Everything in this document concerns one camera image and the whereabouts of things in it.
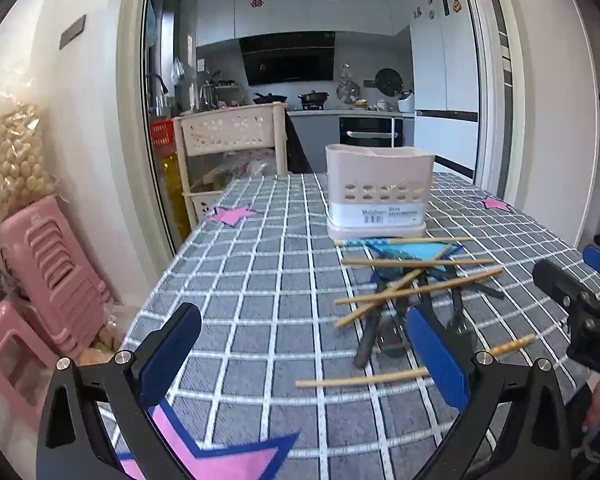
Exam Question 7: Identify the white refrigerator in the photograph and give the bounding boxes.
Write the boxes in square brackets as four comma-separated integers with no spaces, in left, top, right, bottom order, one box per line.
[409,0,481,171]

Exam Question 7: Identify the clear bag of soybeans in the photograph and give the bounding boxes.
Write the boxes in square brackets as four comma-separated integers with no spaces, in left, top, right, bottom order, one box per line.
[0,80,57,221]

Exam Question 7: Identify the pink plastic stool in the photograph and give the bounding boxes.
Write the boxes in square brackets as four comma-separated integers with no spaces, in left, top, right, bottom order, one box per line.
[0,300,58,431]

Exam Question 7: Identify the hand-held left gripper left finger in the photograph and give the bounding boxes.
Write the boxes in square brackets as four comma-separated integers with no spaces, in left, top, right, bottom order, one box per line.
[36,303,202,480]

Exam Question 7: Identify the black range hood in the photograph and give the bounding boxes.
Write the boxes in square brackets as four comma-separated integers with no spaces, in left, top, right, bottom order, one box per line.
[239,31,337,86]

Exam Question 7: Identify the black plastic utensil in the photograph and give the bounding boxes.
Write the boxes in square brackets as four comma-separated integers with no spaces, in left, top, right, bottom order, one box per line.
[467,282,505,301]

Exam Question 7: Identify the beige plastic storage cart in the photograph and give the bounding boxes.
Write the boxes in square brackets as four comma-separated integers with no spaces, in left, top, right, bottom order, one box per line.
[172,102,291,226]

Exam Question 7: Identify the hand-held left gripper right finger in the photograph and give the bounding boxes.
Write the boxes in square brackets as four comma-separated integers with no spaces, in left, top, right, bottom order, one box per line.
[404,305,574,480]

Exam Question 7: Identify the beige plastic utensil holder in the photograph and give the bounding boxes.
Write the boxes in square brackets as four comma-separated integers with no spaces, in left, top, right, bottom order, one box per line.
[325,143,435,240]

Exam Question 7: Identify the white upper kitchen cabinets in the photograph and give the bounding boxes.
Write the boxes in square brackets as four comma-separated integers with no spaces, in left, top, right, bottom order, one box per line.
[196,0,406,48]

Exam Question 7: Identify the grey wall switch panel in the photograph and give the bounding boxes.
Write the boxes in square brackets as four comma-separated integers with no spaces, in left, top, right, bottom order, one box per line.
[60,16,87,48]

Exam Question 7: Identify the yellow cooking oil bottle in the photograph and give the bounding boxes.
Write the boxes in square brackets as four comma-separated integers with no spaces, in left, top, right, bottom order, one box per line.
[150,120,192,241]

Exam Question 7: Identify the grey checked tablecloth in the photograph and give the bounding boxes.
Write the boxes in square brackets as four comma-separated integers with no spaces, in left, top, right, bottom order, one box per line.
[97,172,600,480]

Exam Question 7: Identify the black built-in oven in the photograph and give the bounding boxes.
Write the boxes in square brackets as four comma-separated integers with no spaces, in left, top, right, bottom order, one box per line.
[338,115,406,150]

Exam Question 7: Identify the dark grey plastic utensil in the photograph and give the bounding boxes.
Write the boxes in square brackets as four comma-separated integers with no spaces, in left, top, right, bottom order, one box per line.
[354,282,387,367]

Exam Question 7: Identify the round black pan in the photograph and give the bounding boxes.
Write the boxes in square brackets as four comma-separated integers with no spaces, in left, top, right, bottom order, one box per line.
[375,68,403,96]

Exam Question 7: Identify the stack of pink plastic stools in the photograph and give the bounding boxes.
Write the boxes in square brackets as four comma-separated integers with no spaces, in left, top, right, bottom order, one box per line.
[0,195,117,361]

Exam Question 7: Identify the clear plastic floor bag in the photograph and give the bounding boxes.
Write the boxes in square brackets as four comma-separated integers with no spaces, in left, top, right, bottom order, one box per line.
[80,305,136,367]

